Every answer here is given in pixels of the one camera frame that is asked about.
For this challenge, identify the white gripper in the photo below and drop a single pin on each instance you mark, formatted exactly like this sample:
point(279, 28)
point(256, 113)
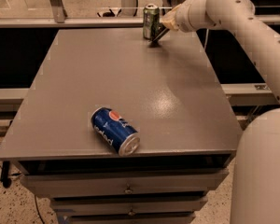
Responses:
point(181, 17)

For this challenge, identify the black rxbar chocolate bar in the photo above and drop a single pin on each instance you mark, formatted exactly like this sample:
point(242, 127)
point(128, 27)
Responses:
point(162, 33)

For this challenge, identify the blue pepsi can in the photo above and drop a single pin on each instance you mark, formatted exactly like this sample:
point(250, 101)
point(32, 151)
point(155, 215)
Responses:
point(115, 130)

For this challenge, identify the green soda can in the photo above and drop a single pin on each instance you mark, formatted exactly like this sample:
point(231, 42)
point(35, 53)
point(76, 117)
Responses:
point(151, 19)

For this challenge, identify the grey drawer cabinet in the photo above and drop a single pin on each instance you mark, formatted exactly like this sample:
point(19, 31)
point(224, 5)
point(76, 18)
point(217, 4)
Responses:
point(169, 93)

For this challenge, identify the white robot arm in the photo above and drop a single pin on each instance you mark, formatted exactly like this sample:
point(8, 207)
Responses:
point(255, 197)

